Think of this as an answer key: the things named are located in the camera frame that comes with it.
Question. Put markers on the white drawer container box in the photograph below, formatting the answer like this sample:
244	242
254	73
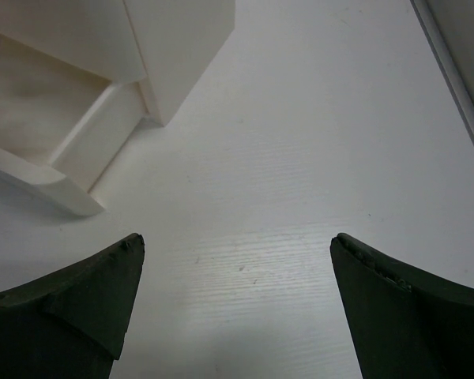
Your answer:
76	77

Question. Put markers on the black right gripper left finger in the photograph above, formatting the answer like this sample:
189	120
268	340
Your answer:
72	322

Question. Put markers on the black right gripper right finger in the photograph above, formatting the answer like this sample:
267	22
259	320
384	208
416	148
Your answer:
404	322

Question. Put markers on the aluminium table frame rail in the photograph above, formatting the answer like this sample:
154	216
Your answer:
447	65

